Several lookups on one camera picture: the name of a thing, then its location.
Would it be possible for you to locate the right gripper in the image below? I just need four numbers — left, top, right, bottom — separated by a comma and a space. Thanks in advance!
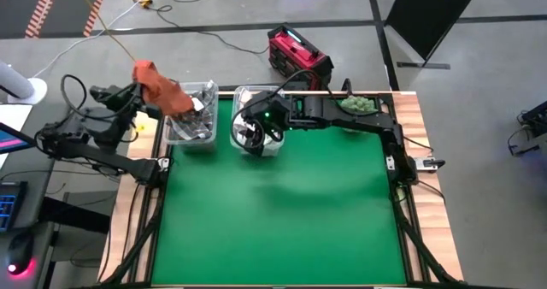
241, 91, 294, 156

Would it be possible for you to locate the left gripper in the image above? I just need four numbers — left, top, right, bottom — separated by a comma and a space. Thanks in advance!
112, 83, 164, 121

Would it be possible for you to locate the orange towel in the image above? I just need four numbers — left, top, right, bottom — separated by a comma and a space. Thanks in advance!
131, 59, 206, 117

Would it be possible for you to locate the grey plaid towel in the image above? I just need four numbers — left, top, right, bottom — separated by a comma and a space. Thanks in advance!
168, 90, 216, 141

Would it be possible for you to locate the clear plastic bin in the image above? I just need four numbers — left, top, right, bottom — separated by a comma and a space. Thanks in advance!
229, 85, 285, 158
163, 81, 220, 154

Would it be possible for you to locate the red and black toolbox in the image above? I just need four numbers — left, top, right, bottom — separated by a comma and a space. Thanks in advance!
267, 23, 335, 91

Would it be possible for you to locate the green succulent in white pot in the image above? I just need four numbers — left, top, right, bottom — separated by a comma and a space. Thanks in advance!
339, 94, 380, 115

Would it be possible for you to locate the black mat with orange stripes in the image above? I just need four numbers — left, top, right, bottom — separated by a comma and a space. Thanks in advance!
0, 0, 110, 40

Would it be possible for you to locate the grey desk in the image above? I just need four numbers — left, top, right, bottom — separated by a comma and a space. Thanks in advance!
0, 103, 73, 289

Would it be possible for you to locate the white paper sheet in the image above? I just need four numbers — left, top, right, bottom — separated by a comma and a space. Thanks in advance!
0, 103, 33, 170

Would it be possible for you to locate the white tower fan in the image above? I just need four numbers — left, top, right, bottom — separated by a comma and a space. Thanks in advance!
0, 60, 49, 106

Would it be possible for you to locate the black-framed monitor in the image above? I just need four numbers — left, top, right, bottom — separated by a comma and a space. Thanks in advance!
0, 121, 38, 156

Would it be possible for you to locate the metal clamp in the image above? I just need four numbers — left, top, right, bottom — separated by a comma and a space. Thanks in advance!
416, 155, 446, 171

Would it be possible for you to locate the backlit keyboard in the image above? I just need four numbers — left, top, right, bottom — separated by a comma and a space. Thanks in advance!
0, 180, 29, 234

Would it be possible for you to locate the black computer mouse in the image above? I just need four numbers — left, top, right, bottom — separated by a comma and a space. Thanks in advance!
4, 231, 36, 278

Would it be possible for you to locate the black room divider panel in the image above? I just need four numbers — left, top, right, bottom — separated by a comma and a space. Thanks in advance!
384, 0, 486, 70

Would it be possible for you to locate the thin yellow cable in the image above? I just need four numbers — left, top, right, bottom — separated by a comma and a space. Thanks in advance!
70, 0, 149, 68

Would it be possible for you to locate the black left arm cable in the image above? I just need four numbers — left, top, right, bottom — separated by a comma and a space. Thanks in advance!
59, 74, 142, 121

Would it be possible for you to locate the black floor cable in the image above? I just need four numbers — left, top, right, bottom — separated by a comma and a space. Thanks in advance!
147, 0, 270, 56

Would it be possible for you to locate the white fan cable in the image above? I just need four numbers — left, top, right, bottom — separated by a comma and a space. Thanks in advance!
32, 0, 155, 80

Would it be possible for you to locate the black device with cables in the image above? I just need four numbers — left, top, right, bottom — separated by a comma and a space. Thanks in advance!
506, 100, 547, 157

